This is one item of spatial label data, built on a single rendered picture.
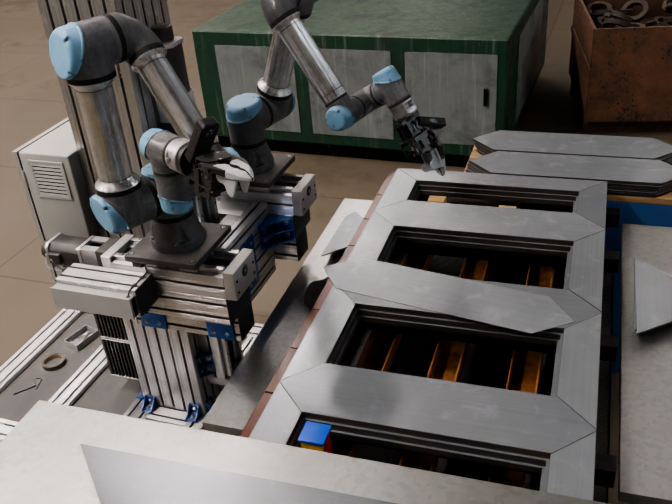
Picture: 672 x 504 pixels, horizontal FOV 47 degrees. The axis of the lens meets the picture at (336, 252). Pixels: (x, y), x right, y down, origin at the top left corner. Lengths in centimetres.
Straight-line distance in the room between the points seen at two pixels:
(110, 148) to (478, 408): 108
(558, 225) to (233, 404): 115
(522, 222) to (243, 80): 298
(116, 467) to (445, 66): 355
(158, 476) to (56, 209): 127
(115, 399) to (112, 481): 157
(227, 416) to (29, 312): 212
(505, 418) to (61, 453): 94
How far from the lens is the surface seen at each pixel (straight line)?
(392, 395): 186
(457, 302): 215
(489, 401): 185
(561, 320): 211
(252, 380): 224
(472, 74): 463
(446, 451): 178
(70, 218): 254
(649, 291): 241
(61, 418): 170
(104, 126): 197
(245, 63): 511
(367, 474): 144
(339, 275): 228
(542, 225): 253
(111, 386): 311
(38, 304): 414
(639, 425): 202
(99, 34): 191
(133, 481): 148
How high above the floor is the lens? 211
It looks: 31 degrees down
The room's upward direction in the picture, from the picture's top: 5 degrees counter-clockwise
